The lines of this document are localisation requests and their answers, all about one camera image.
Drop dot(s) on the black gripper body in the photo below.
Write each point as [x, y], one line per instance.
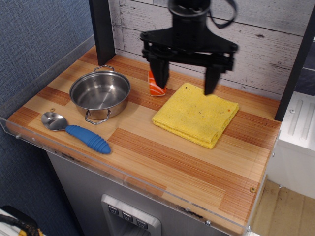
[189, 41]

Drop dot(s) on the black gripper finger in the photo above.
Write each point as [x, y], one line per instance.
[160, 70]
[212, 77]

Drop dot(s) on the yellow cloth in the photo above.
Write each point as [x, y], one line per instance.
[194, 116]

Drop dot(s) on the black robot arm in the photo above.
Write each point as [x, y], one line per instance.
[189, 6]

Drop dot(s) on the orange salmon sushi toy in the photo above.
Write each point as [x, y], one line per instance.
[154, 89]

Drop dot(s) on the small steel pot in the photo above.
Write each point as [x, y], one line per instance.
[101, 94]

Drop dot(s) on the white toy sink unit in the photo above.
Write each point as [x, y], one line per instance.
[292, 163]

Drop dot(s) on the clear acrylic table guard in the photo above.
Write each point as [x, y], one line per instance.
[219, 184]

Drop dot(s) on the grey cabinet with button panel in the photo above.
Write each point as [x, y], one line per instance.
[104, 207]

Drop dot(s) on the black left vertical post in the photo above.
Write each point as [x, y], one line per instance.
[102, 28]

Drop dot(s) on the black vertical post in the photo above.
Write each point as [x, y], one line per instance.
[297, 67]
[102, 28]

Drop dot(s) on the black right vertical post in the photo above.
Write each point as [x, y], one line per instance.
[297, 67]

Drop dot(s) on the blue handled metal spoon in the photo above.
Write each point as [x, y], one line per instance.
[56, 122]

